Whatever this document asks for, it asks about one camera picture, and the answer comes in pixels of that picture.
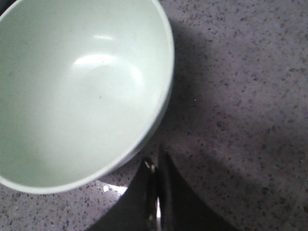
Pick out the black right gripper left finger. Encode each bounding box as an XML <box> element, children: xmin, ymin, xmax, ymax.
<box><xmin>89</xmin><ymin>158</ymin><xmax>158</xmax><ymax>231</ymax></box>

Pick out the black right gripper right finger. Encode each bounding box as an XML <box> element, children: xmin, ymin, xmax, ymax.
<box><xmin>157</xmin><ymin>146</ymin><xmax>237</xmax><ymax>231</ymax></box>

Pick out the light green bowl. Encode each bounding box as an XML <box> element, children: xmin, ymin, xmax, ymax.
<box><xmin>0</xmin><ymin>0</ymin><xmax>175</xmax><ymax>194</ymax></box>

